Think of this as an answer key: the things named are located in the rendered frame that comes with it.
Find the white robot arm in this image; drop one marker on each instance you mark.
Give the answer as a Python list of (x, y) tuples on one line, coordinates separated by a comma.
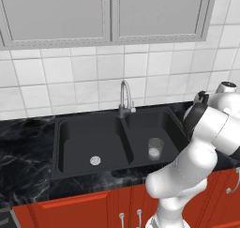
[(187, 172)]

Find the black double sink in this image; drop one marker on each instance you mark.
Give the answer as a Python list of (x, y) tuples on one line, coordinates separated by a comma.
[(93, 138)]

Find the grey metal tap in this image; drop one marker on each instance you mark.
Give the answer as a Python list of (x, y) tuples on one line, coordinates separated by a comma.
[(124, 108)]

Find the clear drinking glass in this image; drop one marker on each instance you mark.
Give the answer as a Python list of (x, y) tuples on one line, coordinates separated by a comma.
[(155, 148)]

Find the narrow red cupboard door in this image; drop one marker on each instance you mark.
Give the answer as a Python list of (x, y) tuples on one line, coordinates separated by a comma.
[(146, 211), (125, 203)]

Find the grey upper cupboard door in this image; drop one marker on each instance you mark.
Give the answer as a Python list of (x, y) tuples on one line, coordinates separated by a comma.
[(159, 12), (56, 16)]

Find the wide red cupboard front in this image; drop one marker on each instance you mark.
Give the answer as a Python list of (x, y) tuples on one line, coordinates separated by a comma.
[(68, 211)]

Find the dark grey appliance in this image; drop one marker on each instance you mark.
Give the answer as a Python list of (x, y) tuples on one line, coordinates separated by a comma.
[(7, 219)]

